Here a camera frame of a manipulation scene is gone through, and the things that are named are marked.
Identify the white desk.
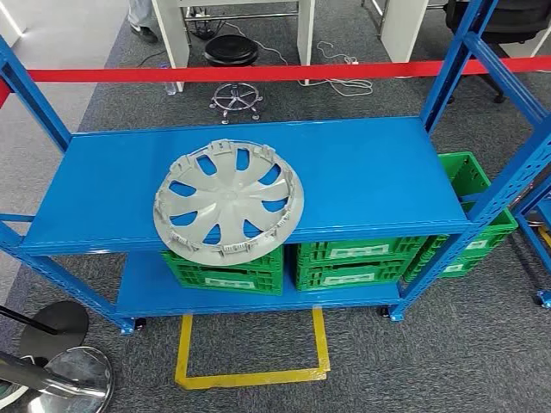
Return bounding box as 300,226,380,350
150,0,316,92
380,0,429,64

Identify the red barrier belt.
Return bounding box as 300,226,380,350
0,55,551,109

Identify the blue metal shelf rack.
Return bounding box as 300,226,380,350
0,0,551,337
512,176,551,309

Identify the black cable bundle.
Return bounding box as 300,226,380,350
187,5,225,41

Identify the grey plastic wheel hubcap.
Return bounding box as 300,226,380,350
152,139,305,268

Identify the white floor cable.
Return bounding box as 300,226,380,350
223,22,374,98

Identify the clear water bottle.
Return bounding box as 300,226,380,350
160,62,177,96

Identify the black stool chrome base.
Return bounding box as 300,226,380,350
203,34,264,126

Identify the black office chair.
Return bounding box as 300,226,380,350
445,0,551,105

